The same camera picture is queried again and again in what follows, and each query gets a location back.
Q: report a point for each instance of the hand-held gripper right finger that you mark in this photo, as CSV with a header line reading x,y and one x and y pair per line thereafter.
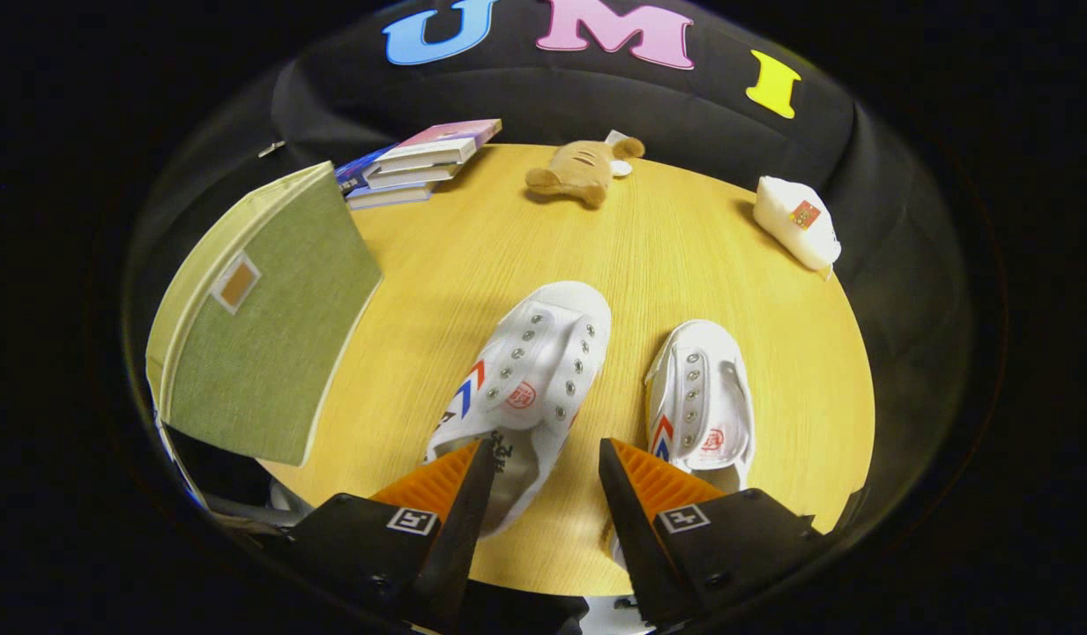
x,y
636,538

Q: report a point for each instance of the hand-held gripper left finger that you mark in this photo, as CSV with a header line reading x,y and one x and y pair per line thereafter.
x,y
450,547

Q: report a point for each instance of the white canvas shoe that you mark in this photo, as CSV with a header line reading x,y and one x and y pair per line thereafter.
x,y
711,397
543,353

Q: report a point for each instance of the green fabric storage box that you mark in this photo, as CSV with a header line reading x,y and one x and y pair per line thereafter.
x,y
270,353

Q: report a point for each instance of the white plush toy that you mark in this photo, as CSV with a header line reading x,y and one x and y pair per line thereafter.
x,y
794,225

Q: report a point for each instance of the white paperback book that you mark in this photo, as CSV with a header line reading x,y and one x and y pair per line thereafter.
x,y
389,196
411,175

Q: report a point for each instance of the brown plush toy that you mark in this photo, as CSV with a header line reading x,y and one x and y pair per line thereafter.
x,y
578,168

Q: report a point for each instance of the blue cover book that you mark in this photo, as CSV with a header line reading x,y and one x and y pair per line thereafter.
x,y
356,172

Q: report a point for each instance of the pink cover book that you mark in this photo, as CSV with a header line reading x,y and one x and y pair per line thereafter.
x,y
442,141

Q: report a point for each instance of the silver cloth clip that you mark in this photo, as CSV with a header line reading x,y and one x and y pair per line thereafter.
x,y
271,148

